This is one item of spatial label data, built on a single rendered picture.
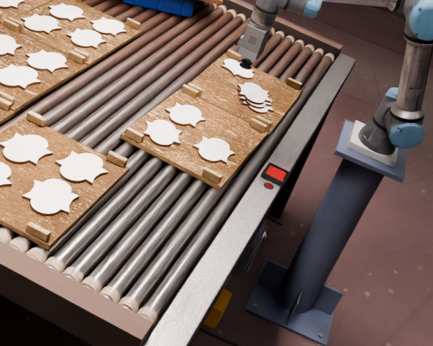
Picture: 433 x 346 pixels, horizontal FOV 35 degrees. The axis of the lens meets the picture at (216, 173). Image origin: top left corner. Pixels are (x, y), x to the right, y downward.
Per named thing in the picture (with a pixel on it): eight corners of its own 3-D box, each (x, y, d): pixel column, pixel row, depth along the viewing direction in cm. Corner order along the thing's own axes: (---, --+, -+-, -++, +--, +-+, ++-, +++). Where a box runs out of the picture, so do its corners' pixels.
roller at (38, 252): (273, 37, 316) (278, 27, 314) (32, 281, 157) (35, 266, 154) (264, 33, 317) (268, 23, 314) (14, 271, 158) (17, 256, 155)
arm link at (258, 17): (251, 7, 210) (259, 1, 217) (247, 20, 213) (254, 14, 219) (273, 17, 209) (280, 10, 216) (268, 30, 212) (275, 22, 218)
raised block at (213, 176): (220, 182, 200) (223, 174, 198) (218, 185, 199) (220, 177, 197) (203, 173, 201) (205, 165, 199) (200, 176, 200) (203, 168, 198)
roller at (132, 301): (322, 59, 313) (326, 49, 310) (126, 331, 153) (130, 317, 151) (313, 55, 313) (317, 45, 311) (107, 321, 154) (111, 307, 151)
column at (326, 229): (337, 291, 322) (421, 145, 274) (325, 347, 291) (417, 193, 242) (264, 258, 325) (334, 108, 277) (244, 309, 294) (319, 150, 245)
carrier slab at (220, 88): (301, 93, 267) (302, 90, 266) (269, 135, 234) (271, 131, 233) (223, 56, 272) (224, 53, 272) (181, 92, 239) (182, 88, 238)
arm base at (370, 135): (394, 141, 264) (407, 120, 258) (394, 160, 252) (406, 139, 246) (359, 125, 264) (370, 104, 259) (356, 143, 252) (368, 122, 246)
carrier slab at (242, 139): (267, 136, 232) (268, 132, 231) (220, 191, 199) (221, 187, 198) (179, 92, 239) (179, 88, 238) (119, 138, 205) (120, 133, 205)
